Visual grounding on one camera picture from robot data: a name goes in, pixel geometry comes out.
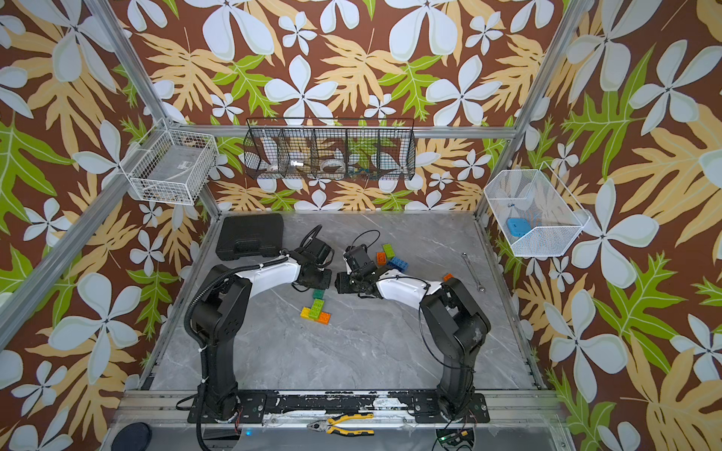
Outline lime green long lego brick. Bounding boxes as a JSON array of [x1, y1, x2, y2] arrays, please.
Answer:
[[308, 299, 325, 321]]

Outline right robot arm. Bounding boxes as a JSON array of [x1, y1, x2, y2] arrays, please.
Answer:
[[335, 244, 491, 420]]

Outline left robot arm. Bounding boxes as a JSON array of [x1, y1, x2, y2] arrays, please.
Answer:
[[184, 235, 335, 424]]

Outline light blue lego brick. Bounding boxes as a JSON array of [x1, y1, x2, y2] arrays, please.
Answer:
[[388, 257, 408, 272]]

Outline black plastic tool case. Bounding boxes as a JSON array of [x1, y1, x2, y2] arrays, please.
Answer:
[[215, 213, 284, 261]]

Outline silver combination wrench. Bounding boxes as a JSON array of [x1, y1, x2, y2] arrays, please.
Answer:
[[462, 252, 486, 292]]

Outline yellow black pliers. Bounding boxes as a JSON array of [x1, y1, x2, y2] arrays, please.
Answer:
[[306, 412, 376, 438]]

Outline blue sponge in basket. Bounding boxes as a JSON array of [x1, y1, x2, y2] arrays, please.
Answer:
[[506, 217, 532, 238]]

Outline black round disc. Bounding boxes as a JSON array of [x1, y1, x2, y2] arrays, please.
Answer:
[[111, 422, 152, 451]]

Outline black wire basket centre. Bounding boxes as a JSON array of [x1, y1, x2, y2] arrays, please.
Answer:
[[241, 118, 417, 180]]

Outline aluminium frame post left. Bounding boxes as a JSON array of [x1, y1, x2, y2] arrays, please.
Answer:
[[86, 1, 220, 217]]

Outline aluminium frame post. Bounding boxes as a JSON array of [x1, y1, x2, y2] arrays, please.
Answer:
[[86, 1, 220, 217], [473, 0, 593, 218]]

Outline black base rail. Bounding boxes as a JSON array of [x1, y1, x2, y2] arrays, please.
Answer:
[[185, 388, 491, 425]]

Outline white wire basket left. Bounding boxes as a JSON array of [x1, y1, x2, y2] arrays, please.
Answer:
[[121, 120, 218, 206]]

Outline white wire basket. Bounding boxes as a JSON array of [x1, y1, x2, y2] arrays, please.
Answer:
[[121, 120, 218, 206], [484, 163, 592, 259]]

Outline white wire basket right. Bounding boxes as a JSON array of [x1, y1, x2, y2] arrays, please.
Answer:
[[484, 163, 592, 259]]

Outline aluminium frame post right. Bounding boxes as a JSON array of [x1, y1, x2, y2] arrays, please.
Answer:
[[473, 0, 593, 218]]

